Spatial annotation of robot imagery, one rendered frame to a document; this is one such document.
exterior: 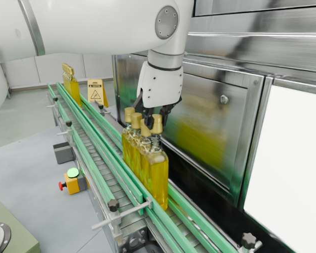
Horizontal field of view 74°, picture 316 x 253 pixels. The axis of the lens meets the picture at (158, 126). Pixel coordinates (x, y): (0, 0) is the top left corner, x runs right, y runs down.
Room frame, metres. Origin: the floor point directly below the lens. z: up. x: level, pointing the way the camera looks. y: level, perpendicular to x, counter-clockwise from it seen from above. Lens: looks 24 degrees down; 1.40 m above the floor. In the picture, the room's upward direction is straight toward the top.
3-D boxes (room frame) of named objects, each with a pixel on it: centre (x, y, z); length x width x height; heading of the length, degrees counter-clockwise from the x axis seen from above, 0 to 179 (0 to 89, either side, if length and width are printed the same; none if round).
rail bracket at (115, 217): (0.41, 0.09, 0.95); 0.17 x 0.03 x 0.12; 121
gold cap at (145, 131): (0.56, 0.03, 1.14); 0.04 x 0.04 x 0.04
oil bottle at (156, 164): (0.51, 0.01, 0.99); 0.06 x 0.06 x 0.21; 30
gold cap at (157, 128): (0.51, 0.01, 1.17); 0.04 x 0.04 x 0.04
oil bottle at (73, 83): (1.51, 0.62, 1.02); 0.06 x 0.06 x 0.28; 31
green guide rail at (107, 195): (1.18, 0.57, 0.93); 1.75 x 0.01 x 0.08; 31
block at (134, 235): (0.42, 0.08, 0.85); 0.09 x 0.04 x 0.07; 121
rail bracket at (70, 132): (0.89, 0.44, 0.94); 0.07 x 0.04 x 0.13; 121
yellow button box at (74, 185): (0.74, 0.37, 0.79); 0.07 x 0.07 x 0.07; 31
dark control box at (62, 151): (0.98, 0.52, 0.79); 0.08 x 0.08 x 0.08; 31
